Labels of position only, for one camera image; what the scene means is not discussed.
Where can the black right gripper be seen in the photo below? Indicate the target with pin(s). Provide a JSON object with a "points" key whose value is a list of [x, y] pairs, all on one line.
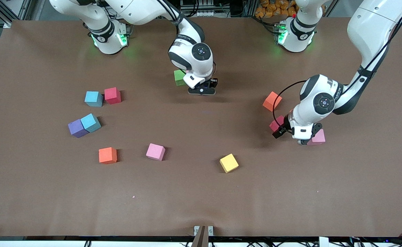
{"points": [[213, 82]]}

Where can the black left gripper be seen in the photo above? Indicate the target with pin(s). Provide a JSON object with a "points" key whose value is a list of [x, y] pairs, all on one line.
{"points": [[282, 130]]}

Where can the red foam cube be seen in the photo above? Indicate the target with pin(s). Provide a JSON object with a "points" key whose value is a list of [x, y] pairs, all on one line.
{"points": [[276, 123], [112, 95]]}

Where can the green foam cube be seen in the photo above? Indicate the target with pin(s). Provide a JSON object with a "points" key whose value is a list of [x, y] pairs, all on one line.
{"points": [[178, 78]]}

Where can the pink foam cube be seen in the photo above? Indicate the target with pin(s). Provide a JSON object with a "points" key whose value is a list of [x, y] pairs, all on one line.
{"points": [[155, 152], [320, 138]]}

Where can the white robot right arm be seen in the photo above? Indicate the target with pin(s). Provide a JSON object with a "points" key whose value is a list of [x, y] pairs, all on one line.
{"points": [[106, 37]]}

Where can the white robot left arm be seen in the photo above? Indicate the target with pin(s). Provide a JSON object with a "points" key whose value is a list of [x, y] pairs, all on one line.
{"points": [[372, 24]]}

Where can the orange foam cube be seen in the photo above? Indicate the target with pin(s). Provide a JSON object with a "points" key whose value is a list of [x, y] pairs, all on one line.
{"points": [[272, 101], [107, 155]]}

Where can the yellow foam cube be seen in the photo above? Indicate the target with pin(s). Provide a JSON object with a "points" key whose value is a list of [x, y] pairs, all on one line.
{"points": [[229, 163]]}

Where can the white electronics box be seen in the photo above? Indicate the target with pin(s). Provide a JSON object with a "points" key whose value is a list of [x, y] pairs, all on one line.
{"points": [[202, 8]]}

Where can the bag of oranges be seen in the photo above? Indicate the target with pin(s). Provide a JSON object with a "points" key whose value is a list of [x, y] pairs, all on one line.
{"points": [[273, 8]]}

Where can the blue foam cube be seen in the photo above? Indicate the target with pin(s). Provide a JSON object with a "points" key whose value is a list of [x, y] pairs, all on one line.
{"points": [[93, 98], [90, 122]]}

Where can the purple foam cube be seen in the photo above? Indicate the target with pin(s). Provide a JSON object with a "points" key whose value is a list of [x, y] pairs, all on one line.
{"points": [[77, 128]]}

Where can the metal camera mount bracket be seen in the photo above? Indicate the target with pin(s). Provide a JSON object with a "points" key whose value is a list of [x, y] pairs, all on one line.
{"points": [[202, 236]]}

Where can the aluminium frame profile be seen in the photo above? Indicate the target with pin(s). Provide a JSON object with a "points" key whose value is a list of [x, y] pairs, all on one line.
{"points": [[2, 17]]}

